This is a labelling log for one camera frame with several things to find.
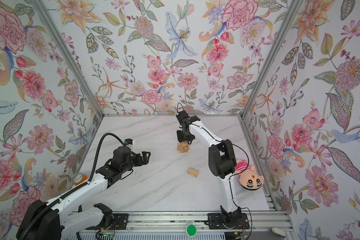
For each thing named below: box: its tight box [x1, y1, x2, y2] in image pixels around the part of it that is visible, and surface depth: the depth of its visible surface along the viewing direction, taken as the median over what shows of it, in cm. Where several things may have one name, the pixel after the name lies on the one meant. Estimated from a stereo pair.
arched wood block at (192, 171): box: [187, 167, 199, 178], surface depth 92 cm
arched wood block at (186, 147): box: [180, 145, 189, 150], surface depth 99 cm
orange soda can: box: [72, 172, 88, 186], surface depth 79 cm
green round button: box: [187, 224, 197, 237], surface depth 66 cm
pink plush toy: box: [234, 159, 265, 191], surface depth 81 cm
